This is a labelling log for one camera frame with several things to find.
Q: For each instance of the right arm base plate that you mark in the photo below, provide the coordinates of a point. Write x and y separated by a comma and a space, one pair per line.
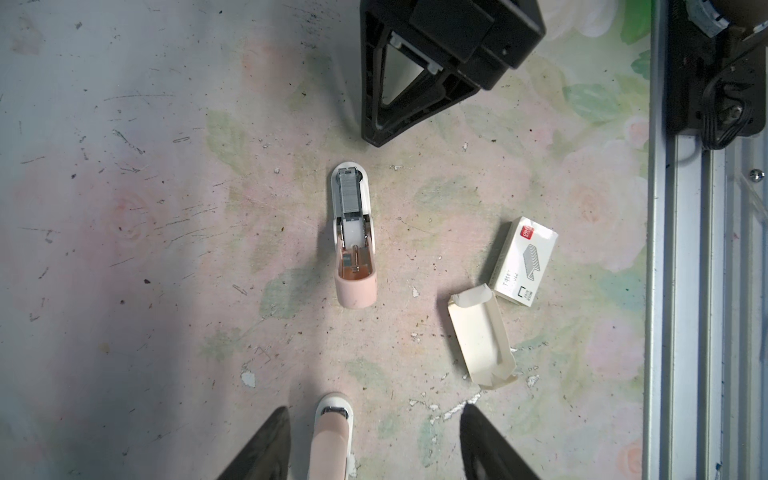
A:
716, 70

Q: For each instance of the white staple box sleeve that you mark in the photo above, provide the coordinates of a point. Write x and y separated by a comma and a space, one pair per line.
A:
522, 261

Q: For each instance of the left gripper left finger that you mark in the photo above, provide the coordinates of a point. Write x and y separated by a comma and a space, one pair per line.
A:
266, 455

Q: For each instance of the cardboard staple tray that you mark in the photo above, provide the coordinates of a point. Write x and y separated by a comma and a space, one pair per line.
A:
476, 319

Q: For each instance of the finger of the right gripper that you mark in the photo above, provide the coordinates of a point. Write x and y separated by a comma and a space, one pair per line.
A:
406, 76

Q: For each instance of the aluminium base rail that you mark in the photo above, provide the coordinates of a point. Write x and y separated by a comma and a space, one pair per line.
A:
705, 390

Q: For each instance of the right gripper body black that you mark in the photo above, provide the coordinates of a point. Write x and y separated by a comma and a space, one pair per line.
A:
484, 39

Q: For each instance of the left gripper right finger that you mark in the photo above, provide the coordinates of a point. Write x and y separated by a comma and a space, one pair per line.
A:
485, 452

